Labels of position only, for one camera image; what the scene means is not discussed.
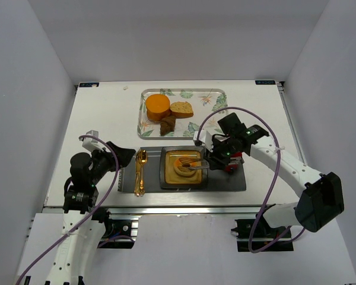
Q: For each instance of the floral serving tray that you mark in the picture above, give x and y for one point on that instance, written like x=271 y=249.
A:
x=204 y=101

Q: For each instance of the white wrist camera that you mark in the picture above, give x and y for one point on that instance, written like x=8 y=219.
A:
x=90 y=144
x=203 y=138

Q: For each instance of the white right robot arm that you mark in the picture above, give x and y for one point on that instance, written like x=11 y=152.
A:
x=320 y=195

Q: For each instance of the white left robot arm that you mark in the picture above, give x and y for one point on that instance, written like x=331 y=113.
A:
x=83 y=223

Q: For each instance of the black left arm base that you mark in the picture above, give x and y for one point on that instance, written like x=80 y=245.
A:
x=121 y=231

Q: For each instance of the brown croissant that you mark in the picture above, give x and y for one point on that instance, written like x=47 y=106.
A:
x=167 y=125

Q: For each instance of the square black yellow plate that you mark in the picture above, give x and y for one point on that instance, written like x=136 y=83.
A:
x=169 y=178

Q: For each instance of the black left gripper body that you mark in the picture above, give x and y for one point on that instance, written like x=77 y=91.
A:
x=109 y=156

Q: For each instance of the small round tart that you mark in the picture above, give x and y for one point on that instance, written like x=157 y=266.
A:
x=182 y=171

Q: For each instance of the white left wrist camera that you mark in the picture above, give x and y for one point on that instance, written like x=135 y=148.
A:
x=90 y=144

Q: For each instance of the red tongs holder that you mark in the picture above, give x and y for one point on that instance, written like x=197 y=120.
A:
x=235 y=161

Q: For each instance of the round orange bread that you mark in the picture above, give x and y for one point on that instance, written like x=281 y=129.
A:
x=158 y=107

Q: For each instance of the aluminium table rail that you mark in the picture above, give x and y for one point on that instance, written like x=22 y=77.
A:
x=179 y=211

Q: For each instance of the seeded bread slice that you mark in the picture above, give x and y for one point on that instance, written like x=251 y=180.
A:
x=181 y=109

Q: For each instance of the dark grey placemat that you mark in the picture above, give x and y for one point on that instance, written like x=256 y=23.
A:
x=218 y=180

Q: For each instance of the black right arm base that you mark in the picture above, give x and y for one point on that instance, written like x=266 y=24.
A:
x=261 y=237

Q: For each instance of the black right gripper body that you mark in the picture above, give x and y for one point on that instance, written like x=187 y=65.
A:
x=215 y=157

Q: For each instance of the gold fork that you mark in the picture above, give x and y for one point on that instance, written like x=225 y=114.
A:
x=137 y=174

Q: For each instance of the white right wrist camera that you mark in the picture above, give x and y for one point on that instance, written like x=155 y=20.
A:
x=203 y=138

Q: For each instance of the gold spoon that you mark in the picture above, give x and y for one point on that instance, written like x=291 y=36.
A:
x=142 y=160

